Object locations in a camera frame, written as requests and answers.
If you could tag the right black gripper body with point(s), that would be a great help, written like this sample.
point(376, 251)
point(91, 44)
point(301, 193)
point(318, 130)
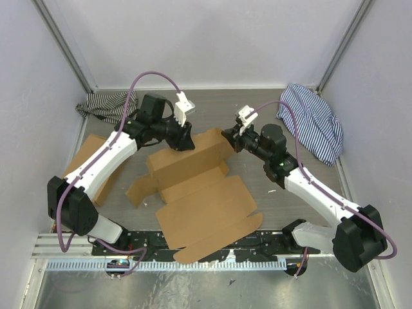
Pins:
point(250, 141)

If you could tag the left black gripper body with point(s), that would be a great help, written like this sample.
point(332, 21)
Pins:
point(171, 131)

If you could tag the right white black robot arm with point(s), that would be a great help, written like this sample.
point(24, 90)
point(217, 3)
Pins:
point(355, 235)

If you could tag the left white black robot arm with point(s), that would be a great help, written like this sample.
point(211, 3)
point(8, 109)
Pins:
point(70, 199)

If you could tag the black white striped cloth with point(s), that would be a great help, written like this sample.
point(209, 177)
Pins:
point(107, 108)

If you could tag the blue white striped cloth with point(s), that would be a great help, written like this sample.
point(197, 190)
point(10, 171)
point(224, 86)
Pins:
point(307, 116)

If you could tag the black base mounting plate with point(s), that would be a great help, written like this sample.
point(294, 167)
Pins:
point(259, 246)

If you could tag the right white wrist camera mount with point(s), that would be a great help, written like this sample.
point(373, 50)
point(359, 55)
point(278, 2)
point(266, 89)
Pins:
point(246, 115)

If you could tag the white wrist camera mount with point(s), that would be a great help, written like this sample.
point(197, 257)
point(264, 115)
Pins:
point(246, 115)
point(182, 108)

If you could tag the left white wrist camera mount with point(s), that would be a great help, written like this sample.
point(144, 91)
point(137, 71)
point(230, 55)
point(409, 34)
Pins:
point(182, 108)

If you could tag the left aluminium frame post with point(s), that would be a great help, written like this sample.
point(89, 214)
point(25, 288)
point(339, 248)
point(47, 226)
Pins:
point(59, 28)

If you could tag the aluminium frame post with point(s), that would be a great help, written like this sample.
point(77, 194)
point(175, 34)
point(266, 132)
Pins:
point(59, 28)
point(350, 33)

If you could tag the aluminium rail with cable duct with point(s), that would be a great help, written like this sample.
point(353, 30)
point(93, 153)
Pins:
point(86, 254)

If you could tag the right aluminium frame post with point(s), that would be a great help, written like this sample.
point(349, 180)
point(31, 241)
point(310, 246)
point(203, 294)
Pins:
point(350, 33)

